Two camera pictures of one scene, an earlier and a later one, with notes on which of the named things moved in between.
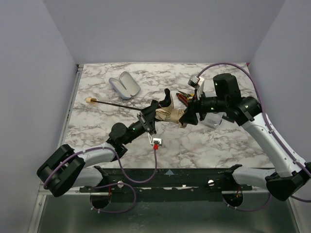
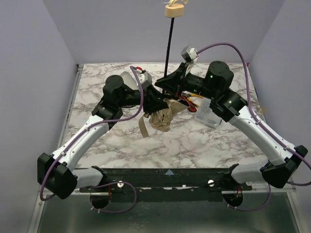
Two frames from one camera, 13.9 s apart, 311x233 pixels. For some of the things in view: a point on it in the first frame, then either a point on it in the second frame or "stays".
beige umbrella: (165, 112) -> (160, 116)
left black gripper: (146, 120) -> (146, 98)
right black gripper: (192, 109) -> (181, 81)
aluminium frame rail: (254, 191) stays
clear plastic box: (212, 119) stays
